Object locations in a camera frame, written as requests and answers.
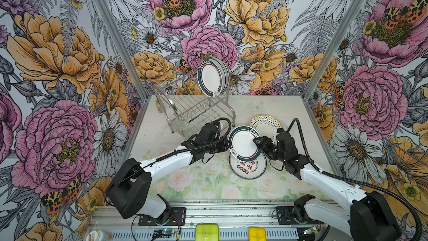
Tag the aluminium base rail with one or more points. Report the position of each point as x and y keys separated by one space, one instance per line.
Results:
x=233 y=219

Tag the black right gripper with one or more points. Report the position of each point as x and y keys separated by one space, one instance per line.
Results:
x=265 y=143

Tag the white plate grey swirl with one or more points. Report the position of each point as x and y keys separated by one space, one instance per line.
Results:
x=212 y=77

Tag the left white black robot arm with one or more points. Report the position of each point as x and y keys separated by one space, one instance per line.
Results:
x=129 y=189

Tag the silver metal dish rack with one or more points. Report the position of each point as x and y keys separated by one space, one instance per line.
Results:
x=186 y=115

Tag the white plate red rim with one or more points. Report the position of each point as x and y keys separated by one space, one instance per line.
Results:
x=243 y=147

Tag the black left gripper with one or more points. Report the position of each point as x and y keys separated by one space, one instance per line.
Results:
x=223 y=148

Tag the yellow plastic box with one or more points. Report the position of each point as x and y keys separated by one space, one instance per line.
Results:
x=256 y=234

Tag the white plate yellow rim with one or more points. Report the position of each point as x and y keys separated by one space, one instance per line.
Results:
x=265 y=125

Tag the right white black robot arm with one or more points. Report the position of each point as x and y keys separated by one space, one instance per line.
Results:
x=362 y=215

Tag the green plastic box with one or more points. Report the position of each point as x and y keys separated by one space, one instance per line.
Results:
x=207 y=232

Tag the white round container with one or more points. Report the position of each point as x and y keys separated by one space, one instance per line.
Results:
x=99 y=235

